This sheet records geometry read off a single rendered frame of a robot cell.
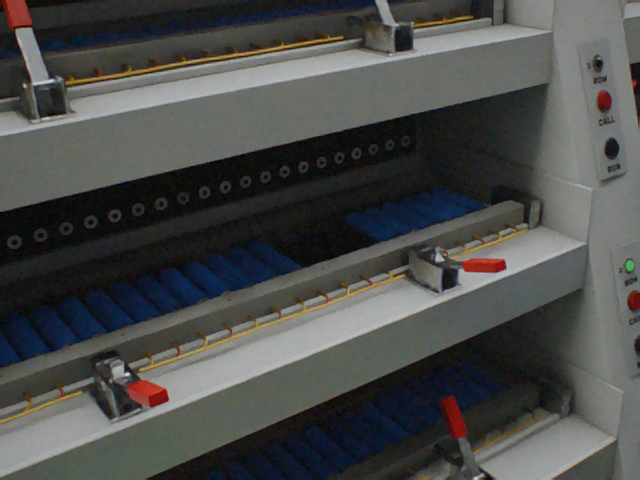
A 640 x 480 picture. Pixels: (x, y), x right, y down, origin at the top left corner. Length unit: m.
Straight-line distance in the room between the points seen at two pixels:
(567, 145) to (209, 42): 0.32
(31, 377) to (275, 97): 0.24
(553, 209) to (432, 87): 0.19
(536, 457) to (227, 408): 0.33
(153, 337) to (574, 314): 0.40
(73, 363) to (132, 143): 0.15
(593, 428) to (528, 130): 0.29
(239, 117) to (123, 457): 0.23
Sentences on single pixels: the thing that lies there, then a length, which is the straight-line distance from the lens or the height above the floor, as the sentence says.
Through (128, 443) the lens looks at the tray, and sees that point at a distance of 0.53.
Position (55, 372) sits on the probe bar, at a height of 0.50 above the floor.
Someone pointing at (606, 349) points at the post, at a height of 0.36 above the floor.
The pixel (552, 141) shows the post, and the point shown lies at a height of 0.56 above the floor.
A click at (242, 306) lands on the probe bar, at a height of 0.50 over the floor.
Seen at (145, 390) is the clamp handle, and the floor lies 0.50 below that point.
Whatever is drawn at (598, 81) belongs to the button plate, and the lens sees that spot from 0.77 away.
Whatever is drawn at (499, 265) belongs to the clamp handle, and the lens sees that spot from 0.60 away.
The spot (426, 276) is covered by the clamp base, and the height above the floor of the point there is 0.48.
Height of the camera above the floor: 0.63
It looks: 9 degrees down
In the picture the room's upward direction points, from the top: 12 degrees counter-clockwise
